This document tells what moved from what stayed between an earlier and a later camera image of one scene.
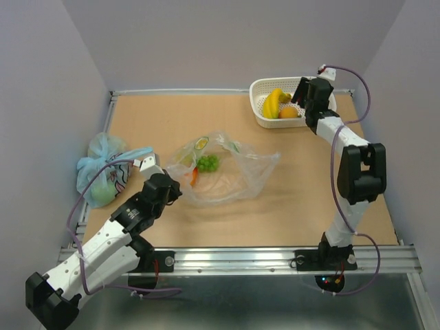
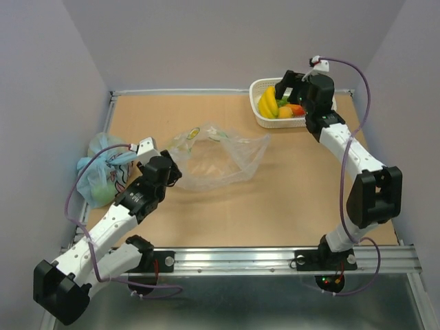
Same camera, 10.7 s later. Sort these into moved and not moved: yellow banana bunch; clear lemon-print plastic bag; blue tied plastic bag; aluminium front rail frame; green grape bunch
Moved: green grape bunch; clear lemon-print plastic bag; yellow banana bunch
Not moved: blue tied plastic bag; aluminium front rail frame
